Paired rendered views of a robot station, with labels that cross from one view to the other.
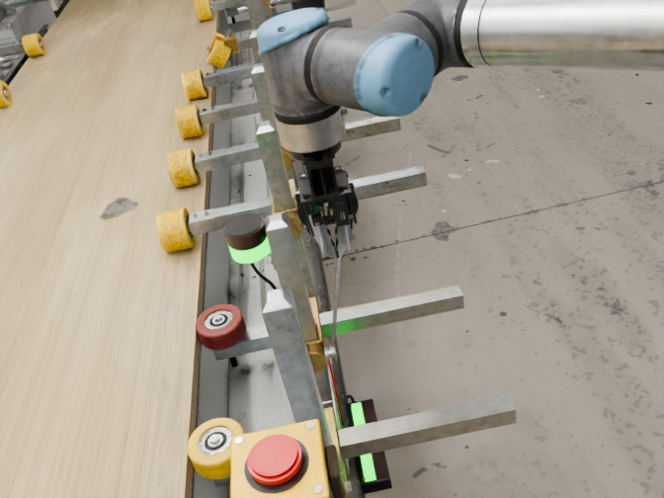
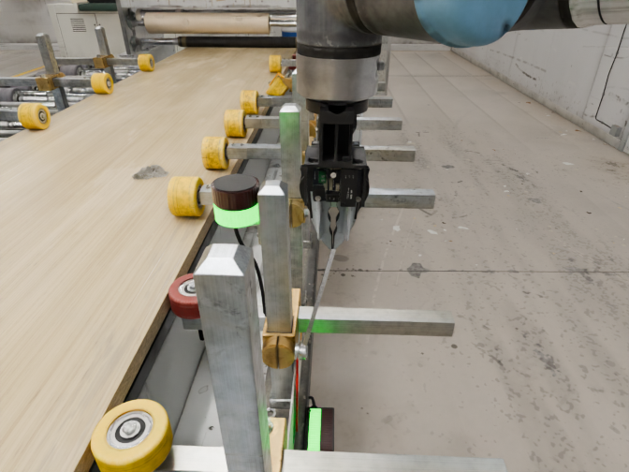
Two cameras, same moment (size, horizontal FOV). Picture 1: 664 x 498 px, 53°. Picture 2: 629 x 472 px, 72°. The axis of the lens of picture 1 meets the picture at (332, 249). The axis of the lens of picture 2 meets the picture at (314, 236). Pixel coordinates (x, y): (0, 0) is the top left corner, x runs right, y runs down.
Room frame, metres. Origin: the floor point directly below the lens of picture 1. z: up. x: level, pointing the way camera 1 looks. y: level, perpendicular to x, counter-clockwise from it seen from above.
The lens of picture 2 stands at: (0.32, 0.00, 1.33)
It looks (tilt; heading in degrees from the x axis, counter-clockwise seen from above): 31 degrees down; 2
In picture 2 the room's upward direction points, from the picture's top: straight up
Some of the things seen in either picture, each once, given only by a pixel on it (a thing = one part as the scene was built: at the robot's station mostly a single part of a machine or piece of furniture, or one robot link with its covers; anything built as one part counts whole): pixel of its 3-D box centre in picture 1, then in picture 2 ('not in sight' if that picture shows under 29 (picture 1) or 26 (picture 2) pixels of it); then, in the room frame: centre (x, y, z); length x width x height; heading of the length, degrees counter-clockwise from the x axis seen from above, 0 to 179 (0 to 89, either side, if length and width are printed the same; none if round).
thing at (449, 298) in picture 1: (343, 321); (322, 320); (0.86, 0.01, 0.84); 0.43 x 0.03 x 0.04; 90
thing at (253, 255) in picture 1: (249, 244); (238, 208); (0.82, 0.12, 1.07); 0.06 x 0.06 x 0.02
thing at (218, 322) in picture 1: (226, 341); (198, 312); (0.86, 0.21, 0.85); 0.08 x 0.08 x 0.11
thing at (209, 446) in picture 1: (224, 462); (139, 457); (0.61, 0.21, 0.85); 0.08 x 0.08 x 0.11
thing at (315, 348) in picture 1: (305, 335); (280, 326); (0.84, 0.07, 0.85); 0.13 x 0.06 x 0.05; 0
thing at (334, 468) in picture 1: (335, 471); not in sight; (0.31, 0.03, 1.20); 0.03 x 0.01 x 0.03; 0
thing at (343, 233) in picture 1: (344, 237); (344, 226); (0.82, -0.02, 1.04); 0.06 x 0.03 x 0.09; 0
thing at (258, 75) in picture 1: (283, 168); (301, 170); (1.32, 0.07, 0.91); 0.03 x 0.03 x 0.48; 0
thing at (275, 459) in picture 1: (276, 461); not in sight; (0.31, 0.07, 1.22); 0.04 x 0.04 x 0.02
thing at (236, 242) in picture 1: (245, 231); (236, 191); (0.82, 0.12, 1.09); 0.06 x 0.06 x 0.02
